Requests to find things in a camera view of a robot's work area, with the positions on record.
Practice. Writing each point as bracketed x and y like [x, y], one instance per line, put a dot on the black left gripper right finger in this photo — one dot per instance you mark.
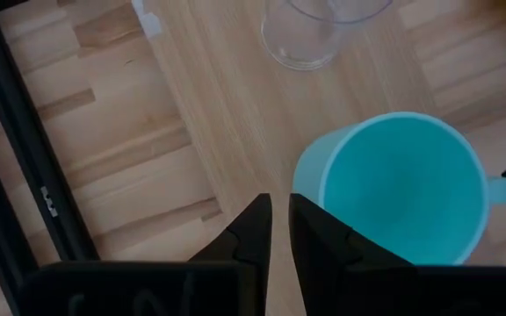
[319, 241]

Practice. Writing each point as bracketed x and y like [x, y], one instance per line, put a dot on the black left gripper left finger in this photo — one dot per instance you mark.
[250, 241]

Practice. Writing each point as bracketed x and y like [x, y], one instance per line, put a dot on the teal mug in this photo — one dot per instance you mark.
[402, 188]

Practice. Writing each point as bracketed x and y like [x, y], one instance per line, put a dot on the clear glass cup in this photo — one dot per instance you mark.
[297, 44]

